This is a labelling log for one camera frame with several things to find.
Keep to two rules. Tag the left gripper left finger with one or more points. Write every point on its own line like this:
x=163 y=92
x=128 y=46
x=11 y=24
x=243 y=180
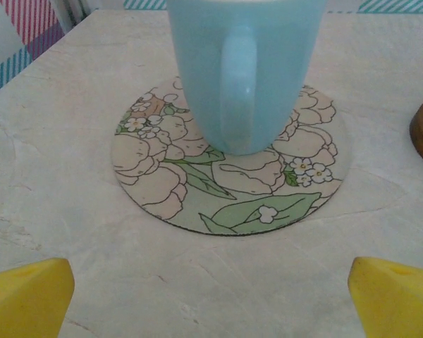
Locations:
x=21 y=303

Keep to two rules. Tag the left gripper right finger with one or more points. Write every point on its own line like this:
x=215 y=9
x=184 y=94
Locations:
x=398 y=303

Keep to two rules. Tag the green floral coaster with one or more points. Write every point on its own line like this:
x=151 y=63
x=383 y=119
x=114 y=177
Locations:
x=232 y=197

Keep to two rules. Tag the light blue cup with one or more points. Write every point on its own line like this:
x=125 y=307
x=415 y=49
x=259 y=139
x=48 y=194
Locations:
x=204 y=70

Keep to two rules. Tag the aluminium corner post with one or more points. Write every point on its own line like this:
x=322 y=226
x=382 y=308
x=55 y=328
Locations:
x=70 y=10

